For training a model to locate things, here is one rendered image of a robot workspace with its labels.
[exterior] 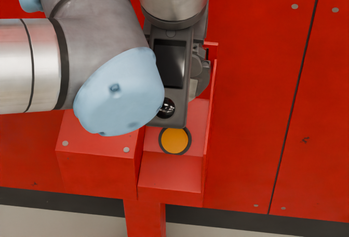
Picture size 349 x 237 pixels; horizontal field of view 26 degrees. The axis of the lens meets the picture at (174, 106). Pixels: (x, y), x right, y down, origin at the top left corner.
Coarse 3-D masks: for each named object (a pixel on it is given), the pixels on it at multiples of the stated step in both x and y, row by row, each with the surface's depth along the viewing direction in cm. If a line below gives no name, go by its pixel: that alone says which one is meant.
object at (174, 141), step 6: (168, 132) 107; (174, 132) 107; (180, 132) 107; (162, 138) 107; (168, 138) 107; (174, 138) 107; (180, 138) 107; (186, 138) 107; (162, 144) 107; (168, 144) 107; (174, 144) 107; (180, 144) 107; (186, 144) 107; (168, 150) 107; (174, 150) 107; (180, 150) 107
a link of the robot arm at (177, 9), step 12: (144, 0) 77; (156, 0) 76; (168, 0) 75; (180, 0) 75; (192, 0) 76; (204, 0) 78; (156, 12) 77; (168, 12) 77; (180, 12) 77; (192, 12) 78
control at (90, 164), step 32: (64, 128) 102; (160, 128) 108; (192, 128) 108; (64, 160) 102; (96, 160) 101; (128, 160) 99; (160, 160) 108; (192, 160) 108; (96, 192) 108; (128, 192) 107; (160, 192) 106; (192, 192) 105
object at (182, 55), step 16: (160, 32) 81; (176, 32) 81; (192, 32) 81; (160, 48) 81; (176, 48) 81; (192, 48) 83; (160, 64) 81; (176, 64) 81; (176, 80) 81; (176, 96) 81; (160, 112) 81; (176, 112) 81
